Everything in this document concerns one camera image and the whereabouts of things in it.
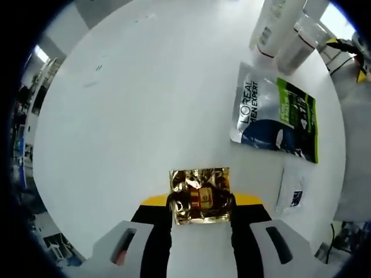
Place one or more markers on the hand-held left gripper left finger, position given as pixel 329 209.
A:
pixel 156 237

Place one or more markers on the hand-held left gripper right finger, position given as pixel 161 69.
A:
pixel 246 237

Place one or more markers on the clear plastic sachet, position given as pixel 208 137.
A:
pixel 292 191

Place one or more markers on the gold skincare sachet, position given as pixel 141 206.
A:
pixel 200 185

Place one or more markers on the white skincare tube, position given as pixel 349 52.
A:
pixel 272 29

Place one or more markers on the green black skincare sachet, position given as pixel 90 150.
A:
pixel 269 121

